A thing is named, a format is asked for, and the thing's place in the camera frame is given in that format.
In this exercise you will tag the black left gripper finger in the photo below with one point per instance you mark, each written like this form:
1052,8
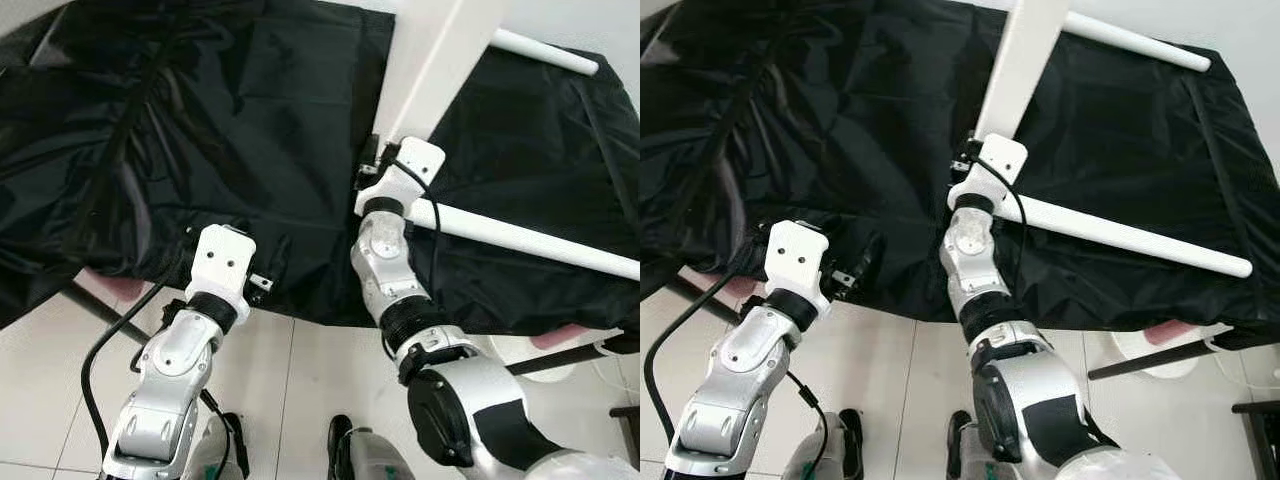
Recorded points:
278,262
865,260

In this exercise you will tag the white plastic children table top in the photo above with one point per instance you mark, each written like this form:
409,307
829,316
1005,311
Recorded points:
440,60
1025,60

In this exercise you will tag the black metal rack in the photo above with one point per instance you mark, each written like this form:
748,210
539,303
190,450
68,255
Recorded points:
630,430
1262,440

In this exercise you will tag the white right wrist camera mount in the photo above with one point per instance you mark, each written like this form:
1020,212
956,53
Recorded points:
1000,155
410,160

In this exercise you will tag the grey left robot foot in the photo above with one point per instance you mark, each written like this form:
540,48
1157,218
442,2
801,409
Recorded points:
220,460
825,455

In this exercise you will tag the grey right robot foot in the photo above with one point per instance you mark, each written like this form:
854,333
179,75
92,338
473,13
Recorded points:
365,460
965,450

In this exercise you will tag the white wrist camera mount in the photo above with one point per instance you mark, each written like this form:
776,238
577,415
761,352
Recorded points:
797,255
222,260
410,160
1000,155

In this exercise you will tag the white round pedestal fan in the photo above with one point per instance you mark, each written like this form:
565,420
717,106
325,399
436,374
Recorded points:
1130,345
510,348

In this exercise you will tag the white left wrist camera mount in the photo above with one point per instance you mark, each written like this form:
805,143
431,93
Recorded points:
797,255
222,260

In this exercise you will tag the grey robot foot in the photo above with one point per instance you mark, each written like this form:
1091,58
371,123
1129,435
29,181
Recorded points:
825,455
965,450
220,460
365,460

